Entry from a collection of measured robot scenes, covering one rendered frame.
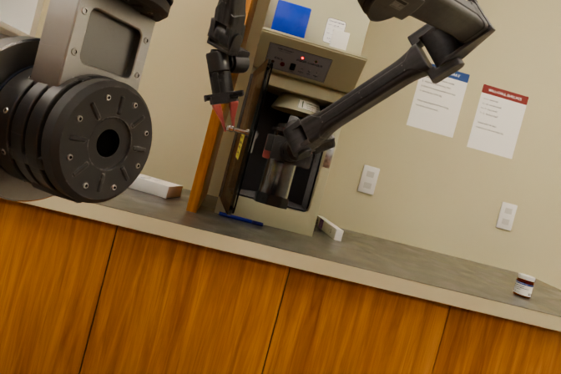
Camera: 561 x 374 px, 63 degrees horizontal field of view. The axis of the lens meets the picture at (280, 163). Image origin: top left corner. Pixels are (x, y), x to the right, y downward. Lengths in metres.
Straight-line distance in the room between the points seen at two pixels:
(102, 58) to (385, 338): 1.03
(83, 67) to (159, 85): 1.37
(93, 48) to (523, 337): 1.30
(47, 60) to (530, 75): 2.00
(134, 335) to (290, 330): 0.40
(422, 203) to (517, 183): 0.43
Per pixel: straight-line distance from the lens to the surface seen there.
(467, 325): 1.41
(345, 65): 1.41
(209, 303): 1.25
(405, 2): 0.66
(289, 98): 1.50
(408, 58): 1.00
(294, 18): 1.39
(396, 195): 2.00
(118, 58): 0.59
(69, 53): 0.54
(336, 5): 1.54
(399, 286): 1.27
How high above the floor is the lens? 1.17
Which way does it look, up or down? 1 degrees down
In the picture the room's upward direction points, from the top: 15 degrees clockwise
